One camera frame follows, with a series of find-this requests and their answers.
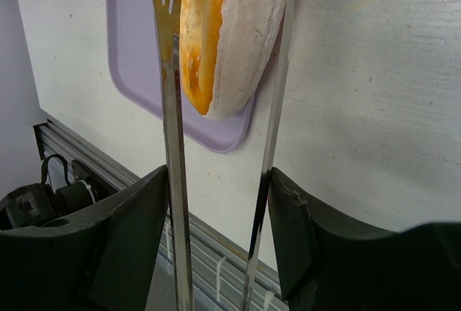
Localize aluminium rail frame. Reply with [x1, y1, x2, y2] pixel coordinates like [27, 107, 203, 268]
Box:
[36, 120, 288, 310]

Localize white iced hotdog bun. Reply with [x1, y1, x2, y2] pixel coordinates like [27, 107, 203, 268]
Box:
[179, 0, 287, 120]

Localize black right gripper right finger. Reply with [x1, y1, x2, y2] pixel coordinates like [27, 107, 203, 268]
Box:
[269, 168, 460, 310]

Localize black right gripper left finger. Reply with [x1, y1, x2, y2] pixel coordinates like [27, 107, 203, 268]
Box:
[1, 166, 169, 310]

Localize lavender plastic tray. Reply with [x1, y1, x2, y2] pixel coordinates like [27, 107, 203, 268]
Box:
[106, 0, 254, 153]

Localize metal serving tongs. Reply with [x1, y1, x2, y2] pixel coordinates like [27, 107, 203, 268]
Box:
[152, 0, 295, 310]

